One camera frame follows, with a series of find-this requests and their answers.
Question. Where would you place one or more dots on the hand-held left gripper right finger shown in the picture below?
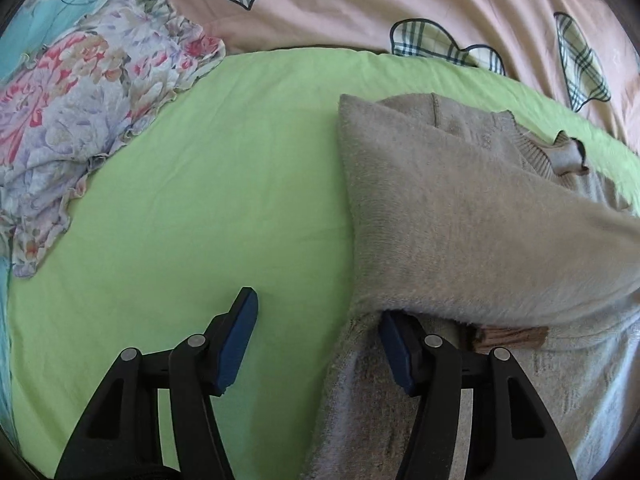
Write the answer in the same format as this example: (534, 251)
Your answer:
(397, 355)

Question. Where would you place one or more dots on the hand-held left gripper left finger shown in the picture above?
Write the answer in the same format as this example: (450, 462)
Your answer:
(240, 340)

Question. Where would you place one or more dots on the beige fuzzy sweater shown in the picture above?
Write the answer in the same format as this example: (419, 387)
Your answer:
(450, 210)

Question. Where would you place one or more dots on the green bed sheet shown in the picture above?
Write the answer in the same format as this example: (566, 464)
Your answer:
(225, 185)

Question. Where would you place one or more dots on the floral ruffled pillow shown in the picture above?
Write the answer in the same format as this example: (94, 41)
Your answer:
(100, 90)

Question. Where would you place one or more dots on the pink quilt with plaid hearts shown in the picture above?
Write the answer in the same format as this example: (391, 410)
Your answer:
(350, 5)

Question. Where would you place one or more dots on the turquoise floral blanket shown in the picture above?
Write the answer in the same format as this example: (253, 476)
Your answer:
(55, 15)

